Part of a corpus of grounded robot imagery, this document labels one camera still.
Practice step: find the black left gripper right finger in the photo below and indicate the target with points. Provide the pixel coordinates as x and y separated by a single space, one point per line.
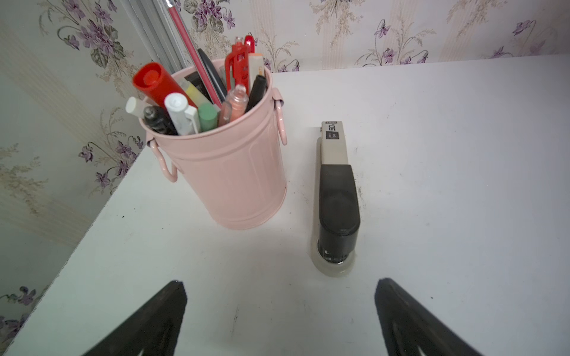
408 328

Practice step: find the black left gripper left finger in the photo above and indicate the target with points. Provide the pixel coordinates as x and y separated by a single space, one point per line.
152 330

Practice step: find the pink metal pen bucket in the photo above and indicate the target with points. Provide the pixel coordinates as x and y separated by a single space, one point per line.
237 170

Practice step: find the white marker pen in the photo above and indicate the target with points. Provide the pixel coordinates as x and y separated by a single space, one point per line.
184 116

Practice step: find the green capped highlighter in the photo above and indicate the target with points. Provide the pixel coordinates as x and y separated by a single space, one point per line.
207 112

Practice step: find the red pencil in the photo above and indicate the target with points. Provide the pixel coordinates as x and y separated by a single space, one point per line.
205 77

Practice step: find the red handled scissors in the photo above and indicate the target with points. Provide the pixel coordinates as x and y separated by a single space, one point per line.
237 62

